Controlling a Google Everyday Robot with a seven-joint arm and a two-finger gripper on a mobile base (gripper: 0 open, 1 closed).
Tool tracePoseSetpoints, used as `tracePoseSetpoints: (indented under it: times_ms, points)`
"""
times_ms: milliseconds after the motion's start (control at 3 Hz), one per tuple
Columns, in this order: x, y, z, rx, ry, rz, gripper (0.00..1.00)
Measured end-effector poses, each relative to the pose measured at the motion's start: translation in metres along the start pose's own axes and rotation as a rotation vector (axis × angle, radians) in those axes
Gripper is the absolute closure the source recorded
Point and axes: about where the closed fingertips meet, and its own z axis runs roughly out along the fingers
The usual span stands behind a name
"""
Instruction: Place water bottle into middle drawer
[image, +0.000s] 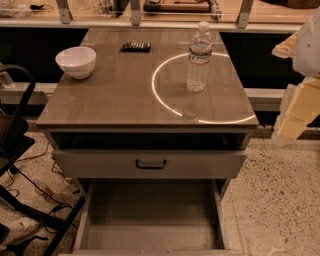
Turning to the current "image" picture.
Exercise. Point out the dark snack bar package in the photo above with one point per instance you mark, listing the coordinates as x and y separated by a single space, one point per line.
136 47

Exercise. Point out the metal rail frame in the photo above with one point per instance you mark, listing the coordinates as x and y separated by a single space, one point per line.
236 15

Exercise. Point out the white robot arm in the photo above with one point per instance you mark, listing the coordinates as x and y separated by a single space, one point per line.
306 52

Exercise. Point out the black drawer handle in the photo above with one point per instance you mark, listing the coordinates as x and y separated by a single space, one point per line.
150 165

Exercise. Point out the white ceramic bowl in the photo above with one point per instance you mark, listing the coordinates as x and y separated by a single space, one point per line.
77 62

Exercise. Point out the grey top drawer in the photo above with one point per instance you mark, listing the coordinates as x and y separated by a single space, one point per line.
121 163

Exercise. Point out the grey wooden drawer cabinet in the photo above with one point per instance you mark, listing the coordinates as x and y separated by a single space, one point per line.
140 101

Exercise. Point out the open grey middle drawer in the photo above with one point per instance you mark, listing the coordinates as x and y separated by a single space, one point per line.
152 218

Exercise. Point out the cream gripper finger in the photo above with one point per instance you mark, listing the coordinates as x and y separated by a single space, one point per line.
299 107
285 48

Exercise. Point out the clear plastic water bottle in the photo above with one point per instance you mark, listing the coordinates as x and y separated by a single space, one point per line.
200 50

